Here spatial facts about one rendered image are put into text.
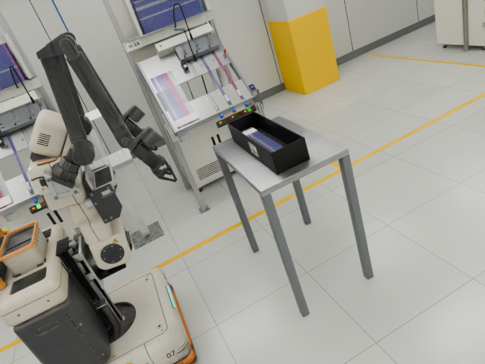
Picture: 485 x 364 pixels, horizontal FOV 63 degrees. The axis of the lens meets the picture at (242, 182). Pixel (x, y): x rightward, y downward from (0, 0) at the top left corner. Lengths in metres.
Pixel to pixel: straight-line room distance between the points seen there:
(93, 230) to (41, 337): 0.48
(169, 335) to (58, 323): 0.50
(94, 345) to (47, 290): 0.36
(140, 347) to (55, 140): 1.02
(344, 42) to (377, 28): 0.57
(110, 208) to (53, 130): 0.39
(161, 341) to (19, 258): 0.73
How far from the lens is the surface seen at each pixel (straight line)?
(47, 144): 1.72
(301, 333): 2.14
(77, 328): 1.94
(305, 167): 1.76
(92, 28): 4.82
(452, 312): 2.15
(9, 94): 3.39
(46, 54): 1.52
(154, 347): 2.04
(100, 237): 1.87
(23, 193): 3.12
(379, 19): 6.35
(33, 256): 1.91
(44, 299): 1.83
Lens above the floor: 1.64
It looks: 28 degrees down
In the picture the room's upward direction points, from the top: 20 degrees counter-clockwise
